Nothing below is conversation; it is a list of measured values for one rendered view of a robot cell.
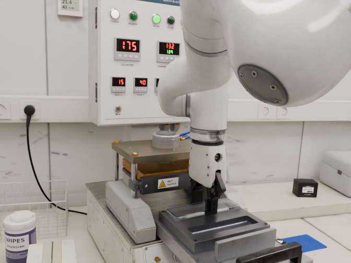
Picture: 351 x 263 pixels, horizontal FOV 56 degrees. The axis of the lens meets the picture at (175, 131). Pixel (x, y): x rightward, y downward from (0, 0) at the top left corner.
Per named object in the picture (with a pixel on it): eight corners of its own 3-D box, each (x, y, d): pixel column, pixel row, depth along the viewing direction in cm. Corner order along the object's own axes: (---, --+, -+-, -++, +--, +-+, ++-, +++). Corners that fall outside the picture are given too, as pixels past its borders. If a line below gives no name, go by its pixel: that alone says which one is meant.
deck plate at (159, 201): (85, 185, 116) (85, 182, 115) (173, 174, 132) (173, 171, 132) (132, 249, 76) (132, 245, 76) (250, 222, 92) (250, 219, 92)
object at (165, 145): (105, 165, 106) (105, 126, 104) (189, 157, 121) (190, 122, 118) (132, 191, 85) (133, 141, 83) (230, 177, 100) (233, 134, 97)
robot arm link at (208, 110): (185, 129, 74) (226, 131, 73) (187, 68, 71) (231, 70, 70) (188, 123, 82) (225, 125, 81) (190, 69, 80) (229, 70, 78)
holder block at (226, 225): (158, 220, 80) (159, 210, 80) (225, 207, 90) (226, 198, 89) (194, 254, 66) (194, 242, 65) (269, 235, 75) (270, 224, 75)
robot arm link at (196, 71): (134, 50, 51) (160, 123, 79) (240, 54, 49) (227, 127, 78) (141, 3, 54) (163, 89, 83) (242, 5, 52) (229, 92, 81)
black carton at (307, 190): (292, 192, 154) (293, 178, 152) (310, 192, 154) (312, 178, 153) (297, 197, 148) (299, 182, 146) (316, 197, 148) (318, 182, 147)
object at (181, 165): (121, 170, 102) (122, 140, 100) (185, 164, 112) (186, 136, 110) (143, 189, 87) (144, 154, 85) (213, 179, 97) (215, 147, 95)
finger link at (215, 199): (225, 190, 75) (223, 218, 76) (217, 186, 78) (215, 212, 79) (213, 192, 74) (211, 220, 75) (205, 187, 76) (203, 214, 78)
